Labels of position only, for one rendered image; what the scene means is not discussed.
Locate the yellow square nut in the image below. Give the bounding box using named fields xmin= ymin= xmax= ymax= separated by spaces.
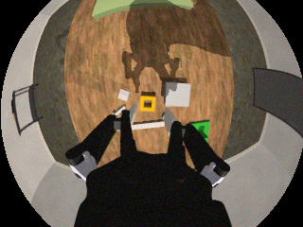
xmin=140 ymin=95 xmax=156 ymax=112

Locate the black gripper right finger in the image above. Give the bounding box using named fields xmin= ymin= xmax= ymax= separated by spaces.
xmin=164 ymin=108 xmax=230 ymax=188

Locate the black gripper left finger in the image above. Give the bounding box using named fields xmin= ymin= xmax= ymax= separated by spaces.
xmin=65 ymin=104 xmax=143 ymax=184

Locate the grey flat bar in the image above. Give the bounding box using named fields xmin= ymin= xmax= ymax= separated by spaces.
xmin=132 ymin=120 xmax=165 ymax=130

